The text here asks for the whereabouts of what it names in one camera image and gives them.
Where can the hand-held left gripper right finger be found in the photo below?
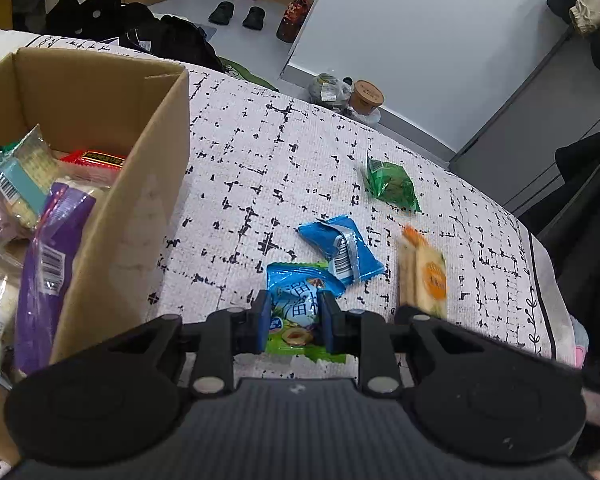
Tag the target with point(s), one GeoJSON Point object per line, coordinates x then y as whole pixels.
{"type": "Point", "coordinates": [331, 327]}

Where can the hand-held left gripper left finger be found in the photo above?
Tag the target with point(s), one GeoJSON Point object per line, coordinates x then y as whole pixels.
{"type": "Point", "coordinates": [261, 322]}

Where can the blue green snack packet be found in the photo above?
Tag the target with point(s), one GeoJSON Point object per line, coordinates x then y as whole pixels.
{"type": "Point", "coordinates": [295, 305]}

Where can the long purple snack packet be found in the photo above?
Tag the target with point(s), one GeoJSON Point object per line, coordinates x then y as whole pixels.
{"type": "Point", "coordinates": [50, 270]}

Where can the red snack packet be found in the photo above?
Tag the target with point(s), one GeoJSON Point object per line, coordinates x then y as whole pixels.
{"type": "Point", "coordinates": [92, 161]}

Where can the green edged cracker packet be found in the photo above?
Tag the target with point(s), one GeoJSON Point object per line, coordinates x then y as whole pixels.
{"type": "Point", "coordinates": [27, 170]}

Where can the blue silver snack packet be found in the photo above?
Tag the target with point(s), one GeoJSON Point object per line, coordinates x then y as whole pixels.
{"type": "Point", "coordinates": [345, 245]}

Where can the orange cracker packet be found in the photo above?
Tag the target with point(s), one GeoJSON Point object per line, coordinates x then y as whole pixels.
{"type": "Point", "coordinates": [427, 275]}

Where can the jar with wooden lid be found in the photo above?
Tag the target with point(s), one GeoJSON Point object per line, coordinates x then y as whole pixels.
{"type": "Point", "coordinates": [366, 96]}

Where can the clear plastic bag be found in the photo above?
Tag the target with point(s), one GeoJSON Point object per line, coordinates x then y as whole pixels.
{"type": "Point", "coordinates": [327, 91]}

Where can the pink blue plush item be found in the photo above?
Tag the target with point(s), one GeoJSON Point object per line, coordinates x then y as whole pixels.
{"type": "Point", "coordinates": [580, 345]}

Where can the green cloth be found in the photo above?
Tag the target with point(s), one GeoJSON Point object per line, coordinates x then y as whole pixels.
{"type": "Point", "coordinates": [245, 72]}

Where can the dark hanging clothes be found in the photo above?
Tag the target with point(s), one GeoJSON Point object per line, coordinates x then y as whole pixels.
{"type": "Point", "coordinates": [580, 240]}

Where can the black backpack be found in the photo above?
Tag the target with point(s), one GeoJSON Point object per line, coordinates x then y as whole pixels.
{"type": "Point", "coordinates": [175, 40]}

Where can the black shoe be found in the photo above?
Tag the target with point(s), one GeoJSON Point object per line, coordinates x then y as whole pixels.
{"type": "Point", "coordinates": [254, 17]}
{"type": "Point", "coordinates": [222, 12]}

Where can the dark red bottle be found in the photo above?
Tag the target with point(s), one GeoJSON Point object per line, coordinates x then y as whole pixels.
{"type": "Point", "coordinates": [294, 17]}

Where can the black jacket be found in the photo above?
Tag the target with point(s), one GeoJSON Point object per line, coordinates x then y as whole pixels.
{"type": "Point", "coordinates": [82, 10]}

